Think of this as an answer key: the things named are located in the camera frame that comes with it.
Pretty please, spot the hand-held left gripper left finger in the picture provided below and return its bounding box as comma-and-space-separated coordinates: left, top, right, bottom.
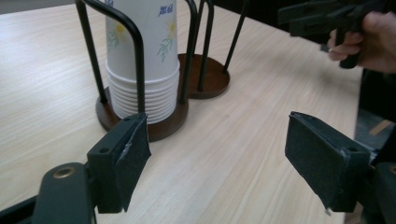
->
86, 111, 152, 215

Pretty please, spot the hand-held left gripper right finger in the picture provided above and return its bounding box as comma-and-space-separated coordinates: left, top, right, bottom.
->
284, 110, 372, 216

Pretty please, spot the black wire wooden cup holder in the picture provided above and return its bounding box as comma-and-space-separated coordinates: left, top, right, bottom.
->
74, 0, 250, 144

